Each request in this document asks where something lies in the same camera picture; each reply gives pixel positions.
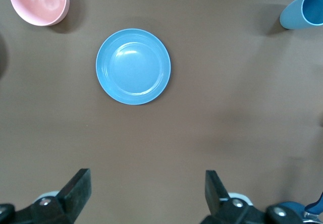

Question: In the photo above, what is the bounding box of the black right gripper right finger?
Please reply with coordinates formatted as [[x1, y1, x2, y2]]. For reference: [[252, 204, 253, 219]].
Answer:
[[200, 170, 303, 224]]

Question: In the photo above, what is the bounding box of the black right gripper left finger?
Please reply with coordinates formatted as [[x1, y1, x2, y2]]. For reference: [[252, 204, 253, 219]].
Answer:
[[0, 168, 91, 224]]

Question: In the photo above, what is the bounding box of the blue shallow plate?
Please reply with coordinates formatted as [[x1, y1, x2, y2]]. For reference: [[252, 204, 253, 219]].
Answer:
[[95, 28, 172, 106]]

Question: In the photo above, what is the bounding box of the dark blue saucepan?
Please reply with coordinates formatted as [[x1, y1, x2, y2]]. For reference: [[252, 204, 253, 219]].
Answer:
[[276, 190, 323, 224]]

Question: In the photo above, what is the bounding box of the brown table cloth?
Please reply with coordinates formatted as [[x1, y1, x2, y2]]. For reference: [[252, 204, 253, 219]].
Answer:
[[0, 0, 323, 224]]

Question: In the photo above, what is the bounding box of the pink deep bowl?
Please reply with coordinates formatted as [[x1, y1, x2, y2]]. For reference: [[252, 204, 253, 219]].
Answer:
[[9, 0, 71, 27]]

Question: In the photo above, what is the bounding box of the blue plastic cup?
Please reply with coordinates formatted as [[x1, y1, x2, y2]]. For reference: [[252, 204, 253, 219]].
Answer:
[[279, 0, 323, 30]]

